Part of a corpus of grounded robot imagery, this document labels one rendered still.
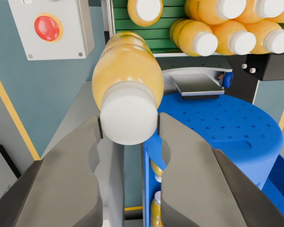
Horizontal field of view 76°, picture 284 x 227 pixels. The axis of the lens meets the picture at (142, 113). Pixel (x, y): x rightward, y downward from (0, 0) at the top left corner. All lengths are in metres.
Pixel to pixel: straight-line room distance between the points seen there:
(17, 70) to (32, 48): 1.35
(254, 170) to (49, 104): 1.60
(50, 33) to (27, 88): 1.43
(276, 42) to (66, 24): 0.37
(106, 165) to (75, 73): 1.00
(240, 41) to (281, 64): 0.21
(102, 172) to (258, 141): 0.49
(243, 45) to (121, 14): 0.30
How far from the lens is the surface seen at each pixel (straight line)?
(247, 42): 0.40
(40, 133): 1.95
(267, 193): 1.20
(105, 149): 0.77
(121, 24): 0.53
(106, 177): 0.67
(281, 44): 0.44
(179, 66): 0.54
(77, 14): 0.34
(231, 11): 0.38
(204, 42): 0.36
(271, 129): 0.44
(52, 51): 0.36
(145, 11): 0.34
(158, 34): 0.54
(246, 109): 0.49
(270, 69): 0.57
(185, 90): 0.44
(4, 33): 1.68
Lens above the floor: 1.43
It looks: 59 degrees down
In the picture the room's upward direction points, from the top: 173 degrees clockwise
